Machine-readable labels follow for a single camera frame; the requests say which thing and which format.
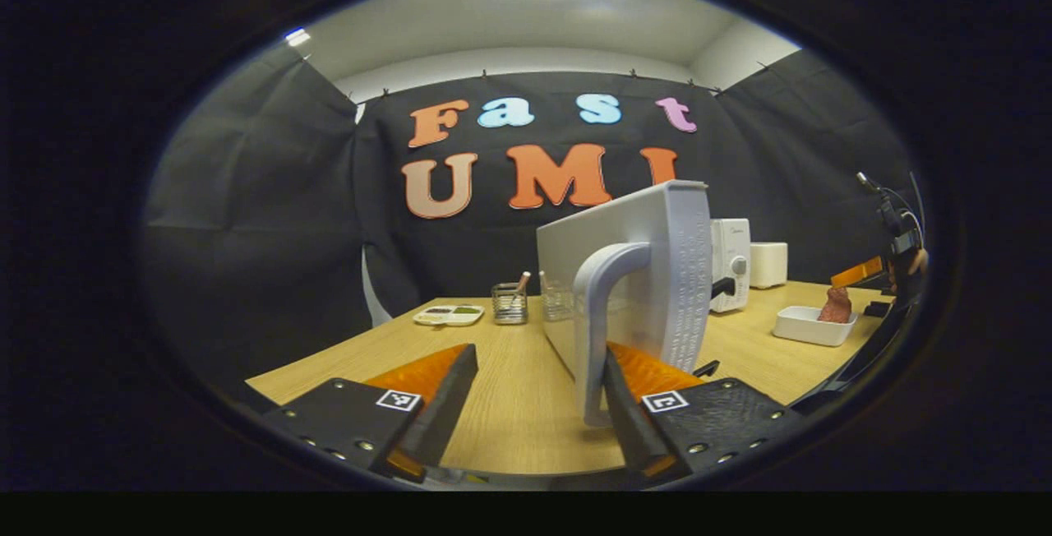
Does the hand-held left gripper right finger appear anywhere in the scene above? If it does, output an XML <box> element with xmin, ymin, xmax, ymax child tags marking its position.
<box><xmin>604</xmin><ymin>342</ymin><xmax>805</xmax><ymax>479</ymax></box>

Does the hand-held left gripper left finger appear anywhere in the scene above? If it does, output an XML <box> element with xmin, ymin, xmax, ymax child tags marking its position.
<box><xmin>261</xmin><ymin>344</ymin><xmax>479</xmax><ymax>484</ymax></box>

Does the brown meat piece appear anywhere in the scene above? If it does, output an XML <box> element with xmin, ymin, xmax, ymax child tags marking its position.
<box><xmin>818</xmin><ymin>286</ymin><xmax>854</xmax><ymax>325</ymax></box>

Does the white microwave oven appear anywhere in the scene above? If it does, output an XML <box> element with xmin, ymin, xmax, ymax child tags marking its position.
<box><xmin>536</xmin><ymin>180</ymin><xmax>752</xmax><ymax>427</ymax></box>

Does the white rectangular dish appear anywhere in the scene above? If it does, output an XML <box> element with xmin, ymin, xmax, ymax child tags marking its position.
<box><xmin>773</xmin><ymin>306</ymin><xmax>859</xmax><ymax>348</ymax></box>

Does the small white toaster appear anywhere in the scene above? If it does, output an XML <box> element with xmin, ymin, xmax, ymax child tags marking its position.
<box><xmin>750</xmin><ymin>242</ymin><xmax>789</xmax><ymax>290</ymax></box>

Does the white condiment plate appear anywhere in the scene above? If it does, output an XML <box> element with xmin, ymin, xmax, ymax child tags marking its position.
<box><xmin>413</xmin><ymin>304</ymin><xmax>486</xmax><ymax>328</ymax></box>

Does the clear glass holder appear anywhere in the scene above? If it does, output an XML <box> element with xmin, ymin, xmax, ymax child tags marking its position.
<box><xmin>538</xmin><ymin>270</ymin><xmax>574</xmax><ymax>323</ymax></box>

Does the wire mesh utensil holder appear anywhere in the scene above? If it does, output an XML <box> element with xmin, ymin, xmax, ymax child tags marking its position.
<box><xmin>491</xmin><ymin>271</ymin><xmax>532</xmax><ymax>326</ymax></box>

